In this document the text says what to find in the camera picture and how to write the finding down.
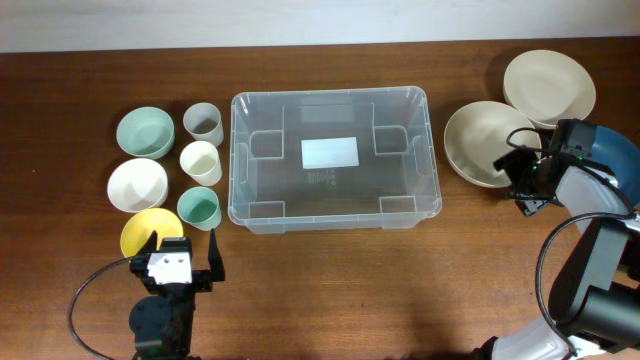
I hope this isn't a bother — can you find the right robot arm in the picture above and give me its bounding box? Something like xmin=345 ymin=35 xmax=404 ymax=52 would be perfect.
xmin=472 ymin=119 xmax=639 ymax=360

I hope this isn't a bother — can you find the grey cup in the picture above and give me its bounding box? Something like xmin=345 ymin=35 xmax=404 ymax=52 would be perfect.
xmin=183 ymin=102 xmax=224 ymax=146

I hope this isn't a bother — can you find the white bowl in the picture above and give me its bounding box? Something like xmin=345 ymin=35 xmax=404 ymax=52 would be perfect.
xmin=107 ymin=158 xmax=169 ymax=213

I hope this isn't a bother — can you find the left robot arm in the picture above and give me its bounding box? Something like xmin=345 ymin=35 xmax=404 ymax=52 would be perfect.
xmin=129 ymin=231 xmax=226 ymax=359

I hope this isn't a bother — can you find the beige bowl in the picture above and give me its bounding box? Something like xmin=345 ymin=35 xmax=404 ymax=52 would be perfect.
xmin=444 ymin=101 xmax=541 ymax=188
xmin=503 ymin=49 xmax=597 ymax=130

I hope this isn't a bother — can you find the clear plastic storage container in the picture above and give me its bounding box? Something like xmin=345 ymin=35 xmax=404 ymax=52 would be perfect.
xmin=227 ymin=86 xmax=443 ymax=234

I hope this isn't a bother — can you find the cream cup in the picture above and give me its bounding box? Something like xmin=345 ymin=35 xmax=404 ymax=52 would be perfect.
xmin=179 ymin=141 xmax=222 ymax=186

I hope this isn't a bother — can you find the yellow bowl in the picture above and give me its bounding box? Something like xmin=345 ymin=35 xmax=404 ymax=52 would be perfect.
xmin=120 ymin=208 xmax=184 ymax=257

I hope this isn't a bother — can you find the blue bowl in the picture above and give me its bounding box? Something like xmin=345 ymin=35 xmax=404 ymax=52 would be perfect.
xmin=592 ymin=126 xmax=640 ymax=206

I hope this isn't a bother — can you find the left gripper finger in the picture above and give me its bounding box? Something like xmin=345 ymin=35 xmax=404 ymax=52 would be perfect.
xmin=139 ymin=231 xmax=158 ymax=256
xmin=208 ymin=229 xmax=225 ymax=282

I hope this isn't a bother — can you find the green cup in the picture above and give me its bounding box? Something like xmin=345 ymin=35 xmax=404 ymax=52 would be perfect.
xmin=177 ymin=186 xmax=222 ymax=231

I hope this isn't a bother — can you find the green bowl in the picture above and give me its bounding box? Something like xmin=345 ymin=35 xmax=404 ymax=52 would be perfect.
xmin=116 ymin=106 xmax=175 ymax=160

